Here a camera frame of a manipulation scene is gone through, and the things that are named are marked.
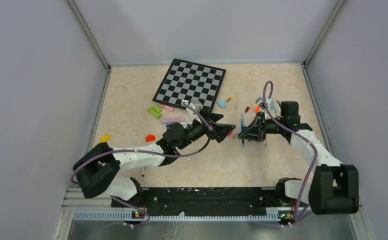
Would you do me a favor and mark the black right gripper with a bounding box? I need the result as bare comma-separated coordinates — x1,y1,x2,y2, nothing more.
238,111,285,143

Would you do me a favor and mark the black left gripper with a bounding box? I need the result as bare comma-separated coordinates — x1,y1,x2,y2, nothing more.
178,109,235,150

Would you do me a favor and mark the light blue highlighter cap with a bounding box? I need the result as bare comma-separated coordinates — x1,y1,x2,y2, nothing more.
217,100,227,109

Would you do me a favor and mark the light blue highlighter body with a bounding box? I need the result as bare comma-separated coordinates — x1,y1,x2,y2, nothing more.
268,98,277,114

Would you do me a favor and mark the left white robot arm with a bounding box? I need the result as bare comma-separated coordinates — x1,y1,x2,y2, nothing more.
71,110,236,207

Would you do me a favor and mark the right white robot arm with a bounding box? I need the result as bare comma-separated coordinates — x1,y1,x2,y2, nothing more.
238,97,360,215

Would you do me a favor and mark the pale purple highlighter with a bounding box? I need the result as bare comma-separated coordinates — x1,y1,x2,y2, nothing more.
160,117,185,124

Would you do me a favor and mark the pink highlighter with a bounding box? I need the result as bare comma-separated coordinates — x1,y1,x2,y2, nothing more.
158,103,174,112

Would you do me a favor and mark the black grey chessboard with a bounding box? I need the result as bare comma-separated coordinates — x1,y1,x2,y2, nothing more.
152,58,226,113

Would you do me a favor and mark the yellow highlighter cap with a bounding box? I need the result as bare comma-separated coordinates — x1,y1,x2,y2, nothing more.
100,134,111,143

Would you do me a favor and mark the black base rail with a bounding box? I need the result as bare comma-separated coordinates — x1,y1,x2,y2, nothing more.
126,187,297,208

